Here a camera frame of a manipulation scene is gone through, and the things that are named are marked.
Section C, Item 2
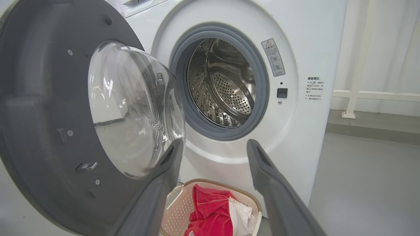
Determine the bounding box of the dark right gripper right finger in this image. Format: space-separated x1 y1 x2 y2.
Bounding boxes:
246 139 327 236

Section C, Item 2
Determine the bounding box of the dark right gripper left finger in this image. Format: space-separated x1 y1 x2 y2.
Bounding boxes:
108 138 184 236

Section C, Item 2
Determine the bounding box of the white cloth garment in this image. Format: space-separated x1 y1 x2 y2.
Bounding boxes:
228 197 257 236

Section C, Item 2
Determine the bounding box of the red cloth garment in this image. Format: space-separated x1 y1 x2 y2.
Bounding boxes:
192 184 236 223
184 210 233 236

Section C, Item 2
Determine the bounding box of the black round glass washer door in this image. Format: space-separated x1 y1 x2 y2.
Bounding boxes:
0 0 186 236

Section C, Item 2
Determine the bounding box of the cream perforated laundry basket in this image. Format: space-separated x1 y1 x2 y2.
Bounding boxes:
159 179 263 236

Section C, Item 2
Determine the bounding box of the white front-load washing machine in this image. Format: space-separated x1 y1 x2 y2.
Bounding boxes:
107 0 348 218

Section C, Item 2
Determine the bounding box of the grey warning sticker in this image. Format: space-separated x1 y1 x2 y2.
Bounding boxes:
261 38 286 77

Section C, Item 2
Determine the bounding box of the white metal railing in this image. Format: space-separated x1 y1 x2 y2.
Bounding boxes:
333 0 420 119

